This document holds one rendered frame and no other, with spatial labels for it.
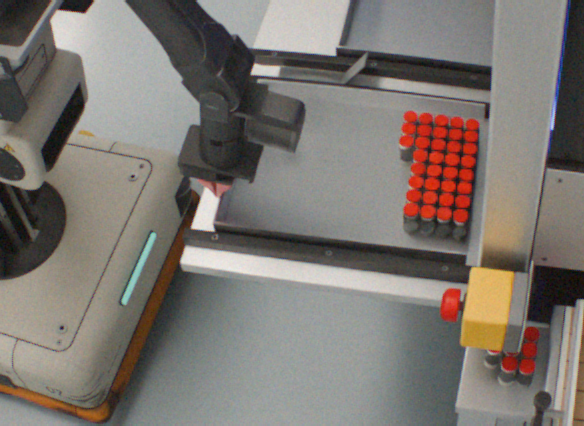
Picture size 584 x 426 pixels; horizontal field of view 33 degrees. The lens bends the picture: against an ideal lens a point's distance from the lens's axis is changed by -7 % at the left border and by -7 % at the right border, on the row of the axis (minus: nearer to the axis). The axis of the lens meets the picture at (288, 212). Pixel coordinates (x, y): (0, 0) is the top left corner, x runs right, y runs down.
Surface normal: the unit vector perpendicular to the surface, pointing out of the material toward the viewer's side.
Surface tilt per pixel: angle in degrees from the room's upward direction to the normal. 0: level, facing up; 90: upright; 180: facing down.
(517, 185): 90
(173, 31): 92
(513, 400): 0
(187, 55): 80
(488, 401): 0
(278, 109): 16
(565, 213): 90
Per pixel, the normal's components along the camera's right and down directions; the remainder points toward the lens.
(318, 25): -0.11, -0.57
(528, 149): -0.22, 0.81
